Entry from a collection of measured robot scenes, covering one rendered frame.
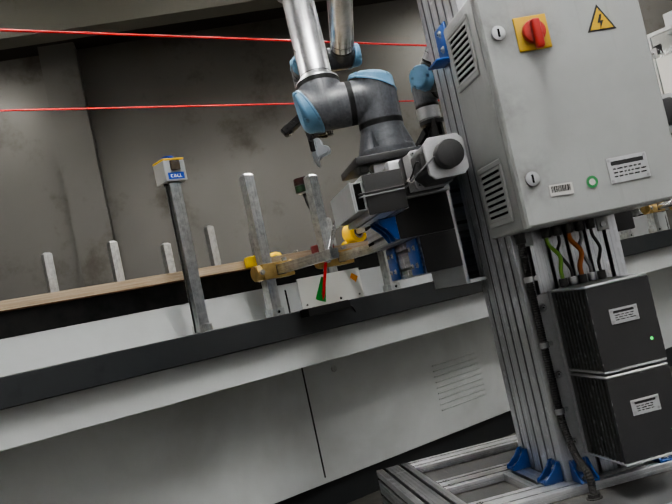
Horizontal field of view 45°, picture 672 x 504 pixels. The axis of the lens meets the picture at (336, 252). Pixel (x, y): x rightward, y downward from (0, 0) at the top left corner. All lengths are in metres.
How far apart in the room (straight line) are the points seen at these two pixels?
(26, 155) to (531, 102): 6.22
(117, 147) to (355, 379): 4.80
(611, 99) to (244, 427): 1.60
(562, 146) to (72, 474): 1.61
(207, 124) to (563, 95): 5.93
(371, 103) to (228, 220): 5.22
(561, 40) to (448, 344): 1.84
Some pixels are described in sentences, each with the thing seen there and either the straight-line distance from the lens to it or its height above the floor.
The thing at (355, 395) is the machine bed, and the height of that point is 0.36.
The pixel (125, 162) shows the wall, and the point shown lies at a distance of 7.35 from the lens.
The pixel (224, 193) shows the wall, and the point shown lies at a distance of 7.26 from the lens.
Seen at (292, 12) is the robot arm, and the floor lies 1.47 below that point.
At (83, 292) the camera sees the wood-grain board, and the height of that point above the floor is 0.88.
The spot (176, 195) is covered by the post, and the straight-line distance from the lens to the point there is 2.43.
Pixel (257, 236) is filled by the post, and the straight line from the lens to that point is 2.53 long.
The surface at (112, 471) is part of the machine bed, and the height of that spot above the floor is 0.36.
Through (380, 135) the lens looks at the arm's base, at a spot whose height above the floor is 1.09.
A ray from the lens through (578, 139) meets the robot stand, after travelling 1.63.
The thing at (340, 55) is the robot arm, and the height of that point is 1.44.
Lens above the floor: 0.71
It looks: 3 degrees up
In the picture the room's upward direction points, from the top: 12 degrees counter-clockwise
